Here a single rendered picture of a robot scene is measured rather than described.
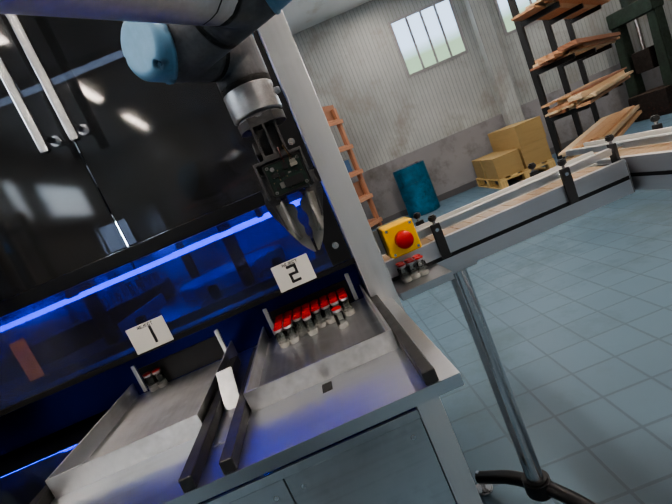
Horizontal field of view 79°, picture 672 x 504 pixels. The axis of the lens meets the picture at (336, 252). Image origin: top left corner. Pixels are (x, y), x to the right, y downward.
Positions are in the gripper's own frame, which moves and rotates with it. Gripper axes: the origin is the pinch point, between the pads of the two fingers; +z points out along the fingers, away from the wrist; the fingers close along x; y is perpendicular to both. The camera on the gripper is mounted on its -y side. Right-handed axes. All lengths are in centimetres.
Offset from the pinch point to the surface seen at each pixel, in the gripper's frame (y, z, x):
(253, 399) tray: 1.1, 19.4, -19.0
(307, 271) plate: -24.5, 7.9, -3.8
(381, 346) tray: 1.4, 19.8, 3.4
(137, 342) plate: -25, 7, -44
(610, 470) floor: -47, 109, 57
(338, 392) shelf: 6.8, 21.4, -5.5
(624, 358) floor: -91, 108, 102
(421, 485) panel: -25, 68, 1
